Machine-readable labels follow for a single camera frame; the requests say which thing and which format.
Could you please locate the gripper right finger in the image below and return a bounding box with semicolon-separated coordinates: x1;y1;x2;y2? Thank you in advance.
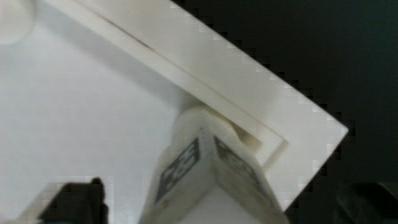
333;182;398;224

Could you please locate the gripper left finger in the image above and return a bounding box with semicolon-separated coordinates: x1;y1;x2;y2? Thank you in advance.
40;178;109;224

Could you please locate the white square tabletop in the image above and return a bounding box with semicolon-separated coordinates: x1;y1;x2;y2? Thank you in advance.
0;0;292;224

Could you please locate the white table leg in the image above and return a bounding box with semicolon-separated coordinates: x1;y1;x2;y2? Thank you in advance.
139;106;290;224

